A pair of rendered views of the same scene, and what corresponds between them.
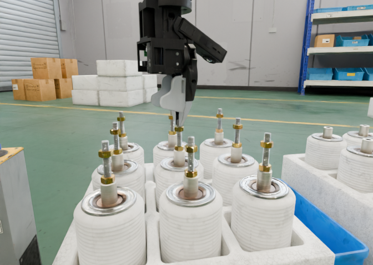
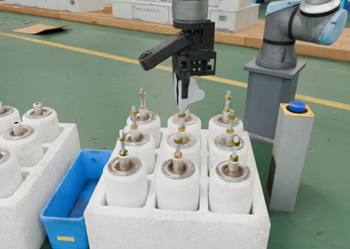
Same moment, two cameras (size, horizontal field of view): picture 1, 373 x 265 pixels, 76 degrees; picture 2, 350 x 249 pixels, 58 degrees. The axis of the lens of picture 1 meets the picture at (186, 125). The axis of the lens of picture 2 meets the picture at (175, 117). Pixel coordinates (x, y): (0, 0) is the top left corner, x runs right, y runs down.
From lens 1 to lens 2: 114 cm
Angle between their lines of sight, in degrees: 138
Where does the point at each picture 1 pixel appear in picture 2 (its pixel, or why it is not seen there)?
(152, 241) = (204, 140)
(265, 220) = not seen: hidden behind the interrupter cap
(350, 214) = (62, 158)
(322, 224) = (71, 177)
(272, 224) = not seen: hidden behind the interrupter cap
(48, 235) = not seen: outside the picture
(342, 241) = (78, 166)
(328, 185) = (51, 161)
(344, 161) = (37, 141)
